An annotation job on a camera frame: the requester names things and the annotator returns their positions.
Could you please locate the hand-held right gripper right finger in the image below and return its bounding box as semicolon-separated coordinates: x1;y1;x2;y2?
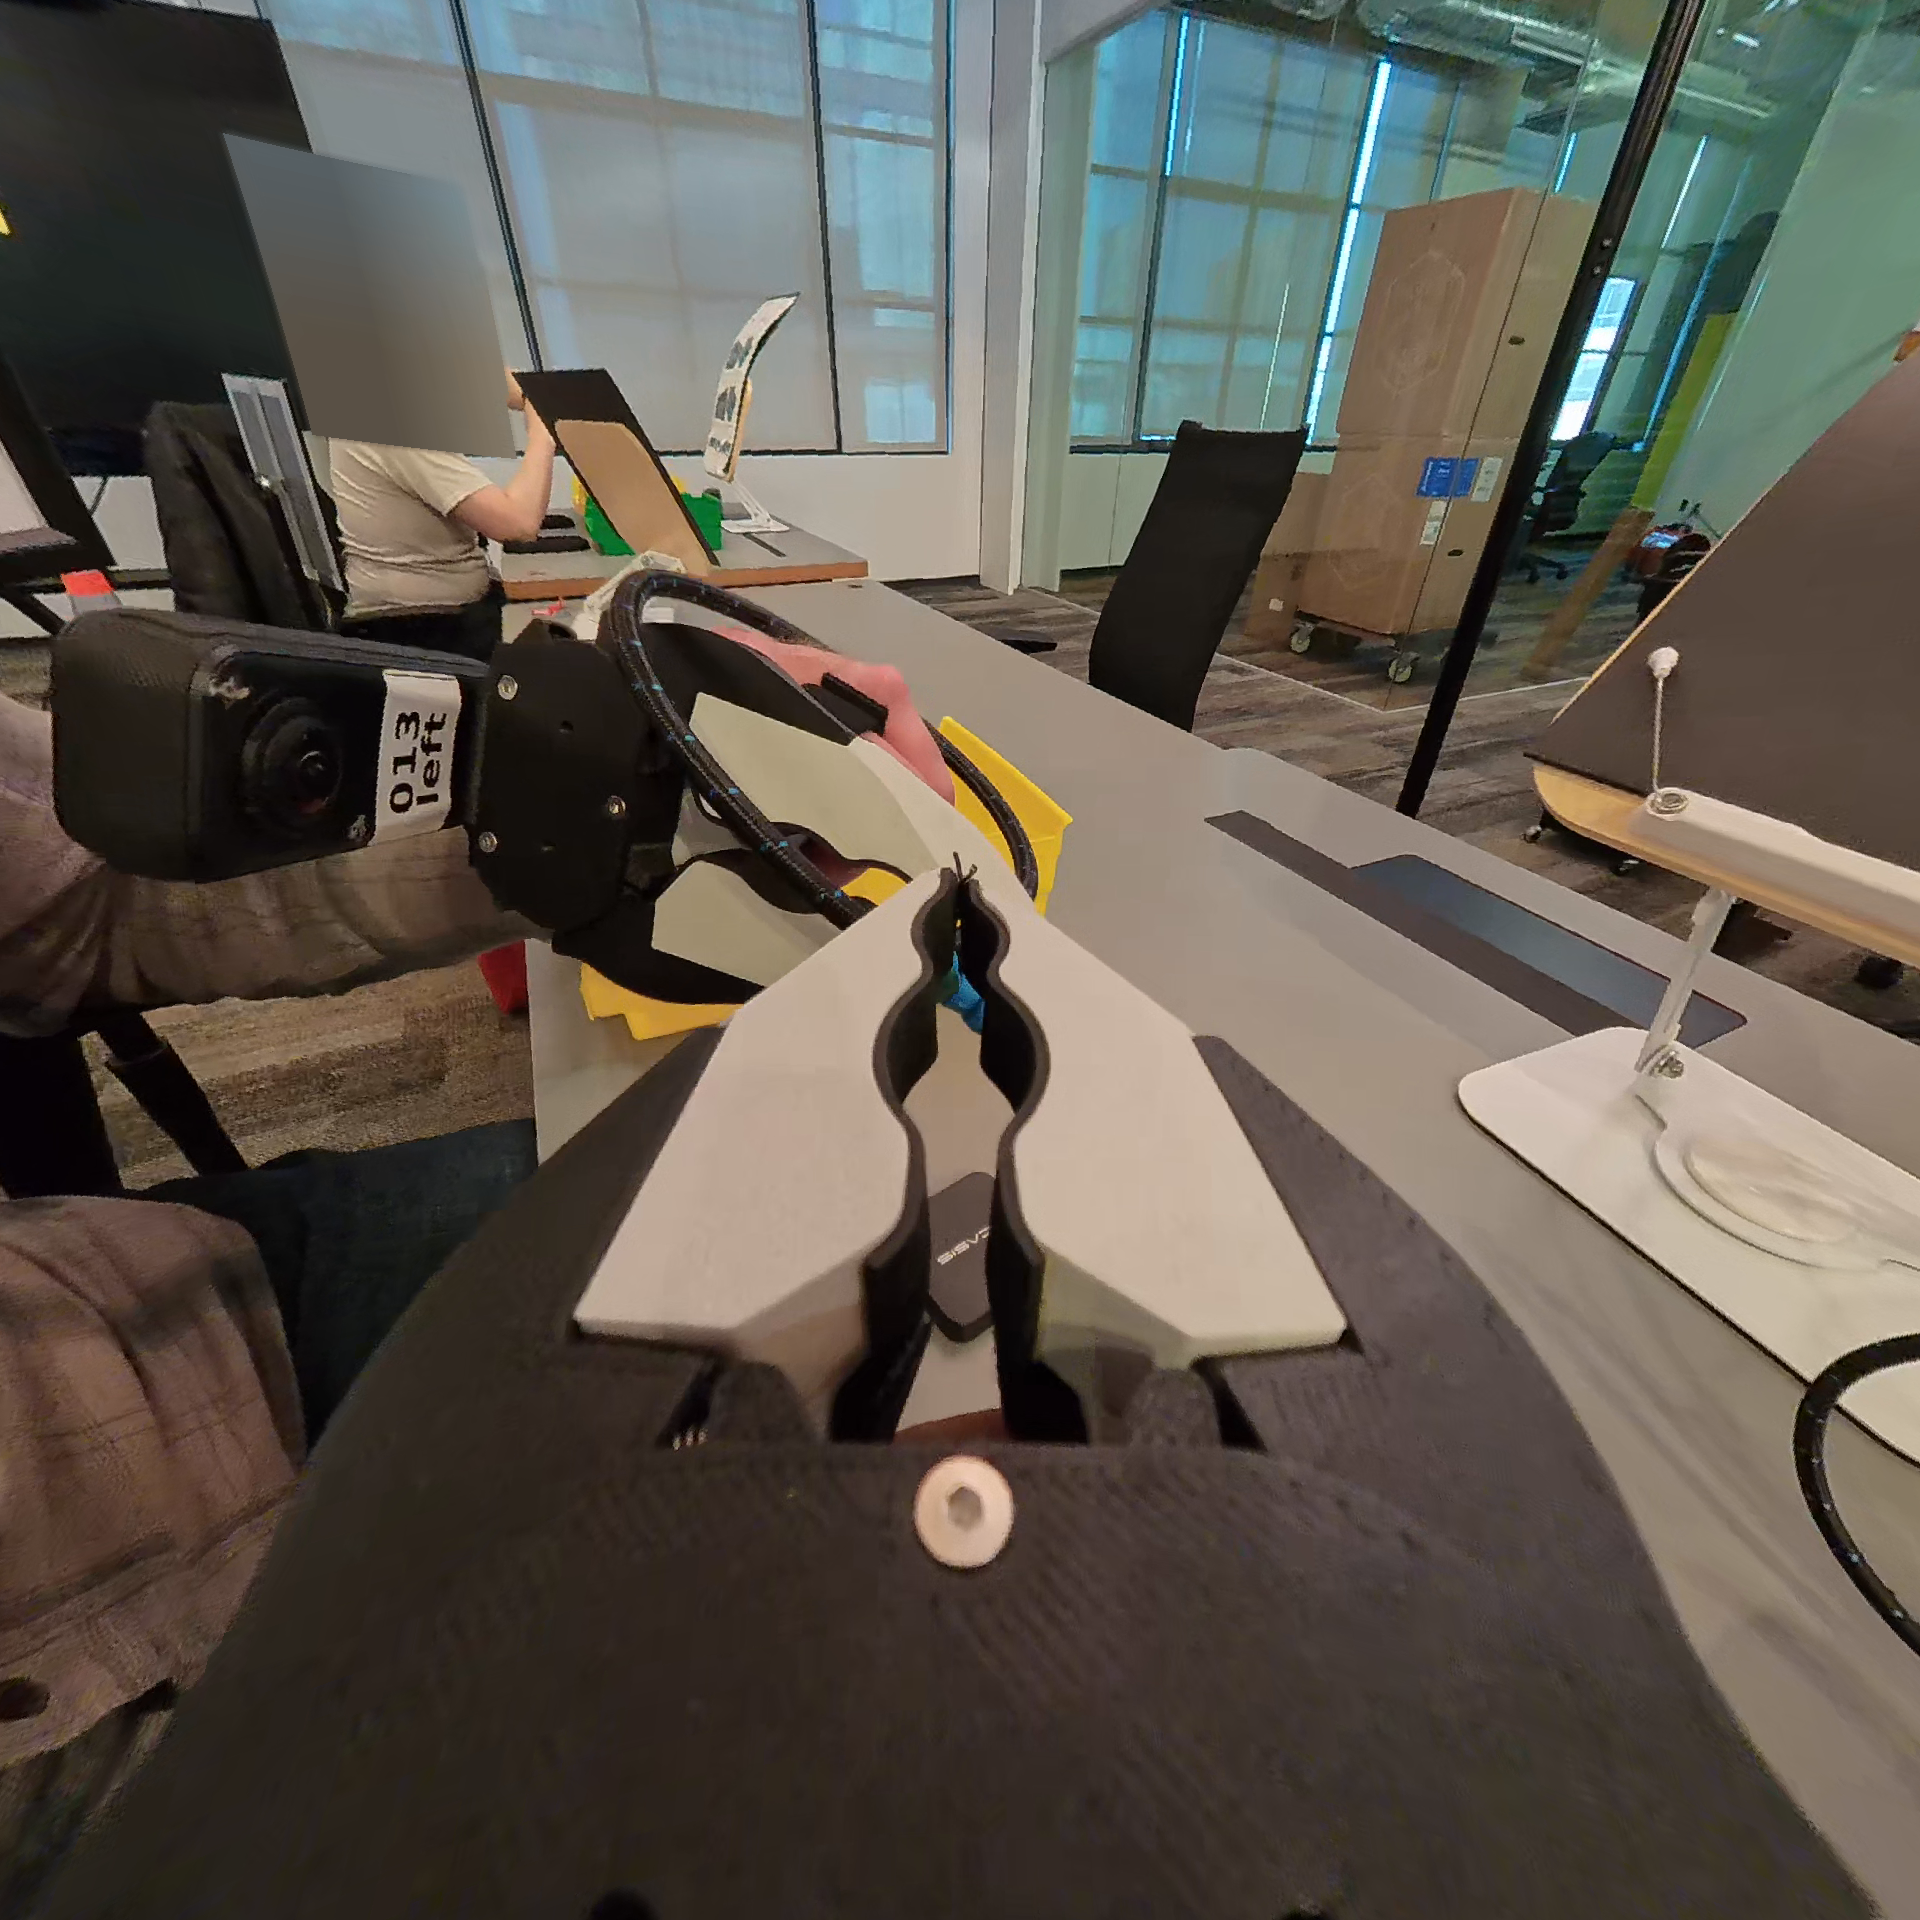
975;878;1354;1436

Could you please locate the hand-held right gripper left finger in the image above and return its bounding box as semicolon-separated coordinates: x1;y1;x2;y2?
577;870;963;1436

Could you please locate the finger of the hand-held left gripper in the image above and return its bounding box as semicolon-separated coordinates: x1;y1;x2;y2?
649;852;865;991
691;698;932;878

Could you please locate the black port adapter box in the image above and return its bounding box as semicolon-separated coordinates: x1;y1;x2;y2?
925;1171;1011;1346

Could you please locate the braided black hdmi cable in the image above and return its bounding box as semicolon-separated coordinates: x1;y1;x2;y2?
594;572;1050;1040

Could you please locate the person's left forearm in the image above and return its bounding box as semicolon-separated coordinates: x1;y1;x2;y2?
0;690;587;1040

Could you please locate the person's left hand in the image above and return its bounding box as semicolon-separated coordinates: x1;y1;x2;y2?
706;586;963;806

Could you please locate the yellow plastic bin stack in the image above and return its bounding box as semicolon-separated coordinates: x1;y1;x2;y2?
577;715;1076;1046

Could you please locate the open laptop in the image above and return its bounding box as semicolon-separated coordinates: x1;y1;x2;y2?
513;368;724;572

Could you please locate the white sign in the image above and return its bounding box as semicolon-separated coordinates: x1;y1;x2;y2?
706;294;800;482

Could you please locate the black office chair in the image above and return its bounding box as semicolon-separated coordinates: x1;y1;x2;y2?
1089;421;1309;733

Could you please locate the black monitor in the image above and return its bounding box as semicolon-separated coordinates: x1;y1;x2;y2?
0;0;321;482

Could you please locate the black tilted board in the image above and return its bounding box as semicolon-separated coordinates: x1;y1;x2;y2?
1531;362;1920;903

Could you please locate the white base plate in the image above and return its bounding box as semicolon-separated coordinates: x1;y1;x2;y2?
1463;1031;1920;1471

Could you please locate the thin black cable green connector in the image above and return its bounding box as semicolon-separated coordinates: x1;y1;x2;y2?
1794;1335;1920;1656

